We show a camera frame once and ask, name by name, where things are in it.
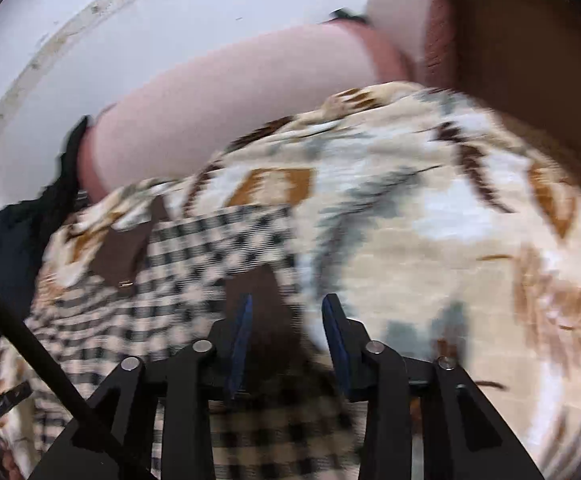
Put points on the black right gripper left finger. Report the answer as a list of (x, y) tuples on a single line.
[(111, 434)]

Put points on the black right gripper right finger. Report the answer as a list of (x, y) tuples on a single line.
[(464, 437)]

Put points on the black cream checked shirt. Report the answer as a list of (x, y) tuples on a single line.
[(298, 429)]

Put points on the dark navy clothing pile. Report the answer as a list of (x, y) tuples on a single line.
[(26, 227)]

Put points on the leaf pattern plush blanket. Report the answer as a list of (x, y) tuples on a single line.
[(433, 221)]

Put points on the pink bolster pillow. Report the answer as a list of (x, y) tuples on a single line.
[(171, 126)]

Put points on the brown cardboard box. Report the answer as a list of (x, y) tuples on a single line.
[(523, 57)]

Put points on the brown pink sofa cushion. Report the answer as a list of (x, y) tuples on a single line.
[(424, 33)]

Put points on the small black object behind pillow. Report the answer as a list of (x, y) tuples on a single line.
[(347, 15)]

